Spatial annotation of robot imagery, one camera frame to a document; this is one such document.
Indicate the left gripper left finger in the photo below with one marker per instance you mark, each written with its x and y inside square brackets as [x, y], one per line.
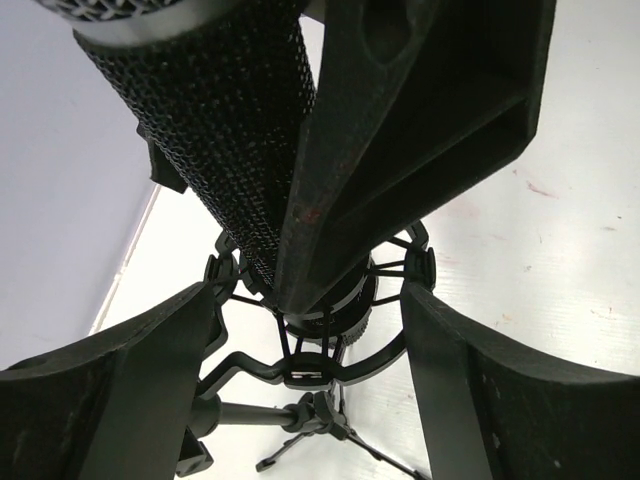
[113, 405]

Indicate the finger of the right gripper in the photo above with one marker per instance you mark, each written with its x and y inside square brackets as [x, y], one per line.
[417, 102]

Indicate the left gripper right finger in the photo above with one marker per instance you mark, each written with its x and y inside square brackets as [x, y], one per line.
[494, 408]

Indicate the black tripod shock-mount stand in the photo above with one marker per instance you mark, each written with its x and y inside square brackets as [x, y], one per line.
[320, 360]

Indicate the black silver-head microphone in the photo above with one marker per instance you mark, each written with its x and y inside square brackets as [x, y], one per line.
[224, 91]

